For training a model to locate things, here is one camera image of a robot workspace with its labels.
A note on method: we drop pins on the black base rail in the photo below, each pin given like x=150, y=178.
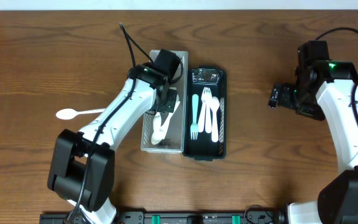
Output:
x=254, y=214

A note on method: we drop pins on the clear perforated plastic basket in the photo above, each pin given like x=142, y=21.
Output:
x=173, y=141

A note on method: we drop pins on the black perforated plastic basket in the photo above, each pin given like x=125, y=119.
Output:
x=203, y=149

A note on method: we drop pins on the pale blue plastic fork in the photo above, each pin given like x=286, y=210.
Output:
x=194, y=126

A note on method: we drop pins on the white spoon diagonal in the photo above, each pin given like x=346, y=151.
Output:
x=156, y=128

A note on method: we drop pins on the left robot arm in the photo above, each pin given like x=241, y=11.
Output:
x=82, y=167

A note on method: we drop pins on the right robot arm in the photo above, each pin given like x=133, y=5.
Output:
x=325, y=91

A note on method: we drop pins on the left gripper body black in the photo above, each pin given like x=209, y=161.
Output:
x=169, y=101

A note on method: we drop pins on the white spoon horizontal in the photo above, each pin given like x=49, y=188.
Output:
x=70, y=113

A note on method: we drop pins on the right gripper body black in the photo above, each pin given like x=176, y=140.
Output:
x=284, y=96

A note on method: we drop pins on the white spoon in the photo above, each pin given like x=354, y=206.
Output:
x=163, y=130
x=214, y=108
x=177, y=103

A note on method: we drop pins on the white fork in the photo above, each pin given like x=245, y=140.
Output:
x=201, y=120
x=208, y=112

